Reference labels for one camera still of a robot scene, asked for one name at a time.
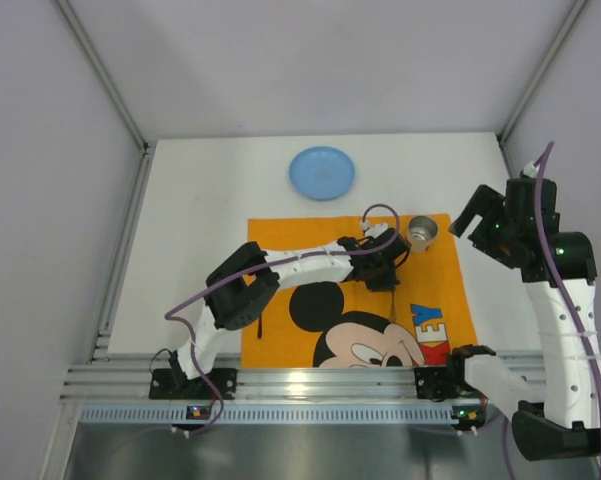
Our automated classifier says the rose gold fork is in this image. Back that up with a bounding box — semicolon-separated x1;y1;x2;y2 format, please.
257;314;263;340

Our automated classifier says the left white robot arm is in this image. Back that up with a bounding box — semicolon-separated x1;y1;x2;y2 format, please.
165;223;411;388

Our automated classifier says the orange Mickey Mouse cloth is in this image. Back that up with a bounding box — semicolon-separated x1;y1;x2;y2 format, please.
241;214;477;368

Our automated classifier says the aluminium mounting rail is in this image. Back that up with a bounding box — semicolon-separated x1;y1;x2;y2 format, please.
59;352;601;404

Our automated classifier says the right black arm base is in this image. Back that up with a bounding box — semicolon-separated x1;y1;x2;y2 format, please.
413;366;486;402

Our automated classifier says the aluminium frame post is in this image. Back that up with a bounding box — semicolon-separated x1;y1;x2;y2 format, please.
54;0;151;149
496;0;592;148

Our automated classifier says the right aluminium frame post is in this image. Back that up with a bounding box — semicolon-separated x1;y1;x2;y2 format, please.
496;0;592;148

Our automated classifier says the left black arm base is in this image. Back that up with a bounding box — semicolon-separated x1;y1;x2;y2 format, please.
148;368;237;400

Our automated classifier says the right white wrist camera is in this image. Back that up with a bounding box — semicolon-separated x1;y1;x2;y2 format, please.
519;160;541;179

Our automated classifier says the slotted white cable duct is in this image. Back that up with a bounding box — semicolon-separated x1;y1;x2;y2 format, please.
80;403;484;425

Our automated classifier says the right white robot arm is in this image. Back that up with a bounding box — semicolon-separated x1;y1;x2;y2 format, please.
447;178;601;461

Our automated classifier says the gold ornate spoon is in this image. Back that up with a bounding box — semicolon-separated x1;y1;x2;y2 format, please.
388;291;397;323

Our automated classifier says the metal cup with paper sleeve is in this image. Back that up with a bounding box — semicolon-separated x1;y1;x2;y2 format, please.
406;215;439;254

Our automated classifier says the blue plastic plate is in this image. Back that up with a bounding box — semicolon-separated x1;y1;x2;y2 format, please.
288;146;356;201

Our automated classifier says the left aluminium frame post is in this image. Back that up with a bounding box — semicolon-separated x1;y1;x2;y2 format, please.
54;0;151;149

